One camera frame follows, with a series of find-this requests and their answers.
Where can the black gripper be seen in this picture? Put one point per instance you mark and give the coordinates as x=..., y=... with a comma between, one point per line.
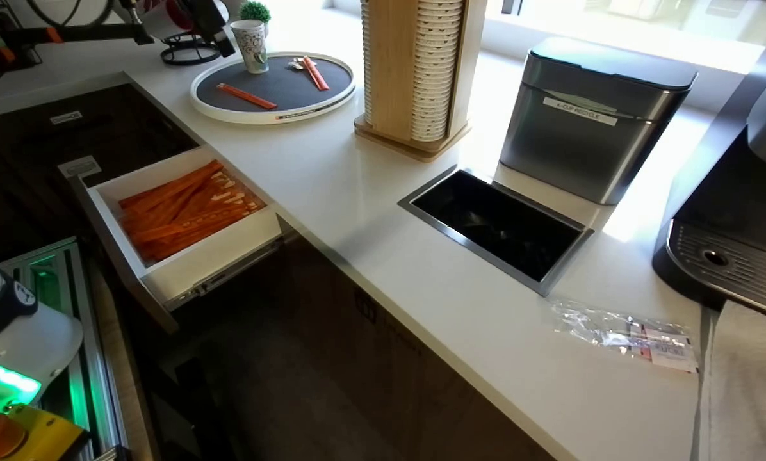
x=204, y=19

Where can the long orange sachet packet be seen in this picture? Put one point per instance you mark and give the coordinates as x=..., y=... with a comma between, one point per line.
x=246, y=94

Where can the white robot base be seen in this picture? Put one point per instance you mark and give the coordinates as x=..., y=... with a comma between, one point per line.
x=13, y=335

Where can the round white-rimmed dark tray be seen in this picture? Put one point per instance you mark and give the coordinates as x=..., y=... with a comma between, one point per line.
x=300, y=92

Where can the white open drawer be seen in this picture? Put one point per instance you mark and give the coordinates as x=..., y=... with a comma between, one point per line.
x=215, y=252

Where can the white mug with red inside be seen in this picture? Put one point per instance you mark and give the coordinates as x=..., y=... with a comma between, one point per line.
x=164, y=15

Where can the white cup with green plant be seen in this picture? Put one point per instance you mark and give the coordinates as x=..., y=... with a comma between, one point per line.
x=251, y=46

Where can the black stand bar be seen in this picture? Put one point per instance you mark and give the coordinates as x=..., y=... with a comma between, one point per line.
x=82, y=34

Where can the dark wooden cabinet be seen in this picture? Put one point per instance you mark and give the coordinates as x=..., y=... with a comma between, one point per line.
x=100, y=130

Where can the heap of orange sachets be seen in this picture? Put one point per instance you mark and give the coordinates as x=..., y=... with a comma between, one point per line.
x=184, y=207

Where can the wooden cup dispenser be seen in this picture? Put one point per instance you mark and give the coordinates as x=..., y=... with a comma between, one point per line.
x=389, y=76

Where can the stack of paper cups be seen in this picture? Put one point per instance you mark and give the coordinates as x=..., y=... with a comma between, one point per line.
x=437, y=67

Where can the steel-framed counter waste chute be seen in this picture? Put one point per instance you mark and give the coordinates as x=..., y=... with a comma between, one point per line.
x=493, y=224

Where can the stainless steel bin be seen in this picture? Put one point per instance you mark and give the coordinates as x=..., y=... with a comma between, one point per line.
x=587, y=129

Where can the yellow box with orange button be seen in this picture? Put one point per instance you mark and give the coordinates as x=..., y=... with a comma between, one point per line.
x=32, y=430

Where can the clear plastic packet bag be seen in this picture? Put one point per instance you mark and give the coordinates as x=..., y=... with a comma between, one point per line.
x=626, y=334

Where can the black coffee machine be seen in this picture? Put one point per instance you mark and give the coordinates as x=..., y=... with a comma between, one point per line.
x=731, y=231

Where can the white cloth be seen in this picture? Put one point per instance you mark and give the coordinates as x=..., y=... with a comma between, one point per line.
x=743, y=385

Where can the aluminium frame rail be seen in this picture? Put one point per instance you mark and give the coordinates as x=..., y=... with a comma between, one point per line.
x=87, y=340

